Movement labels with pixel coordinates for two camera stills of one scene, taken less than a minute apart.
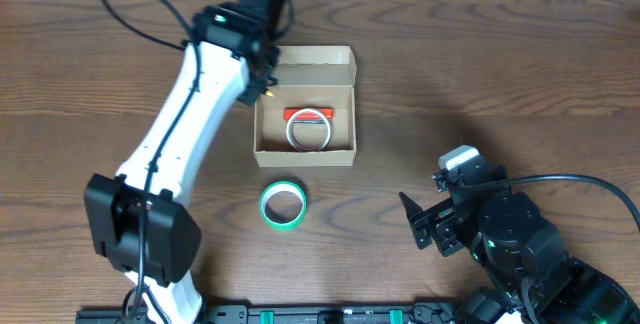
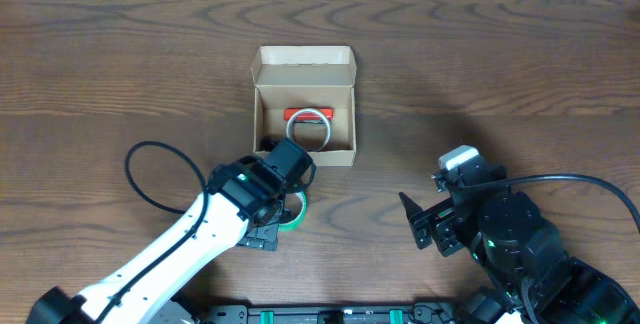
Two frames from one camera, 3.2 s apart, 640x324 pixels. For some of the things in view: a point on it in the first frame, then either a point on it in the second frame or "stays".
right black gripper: [439, 224] stays
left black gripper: [261, 86] to [265, 236]
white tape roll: [290, 124] stays
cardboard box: [309, 77] stays
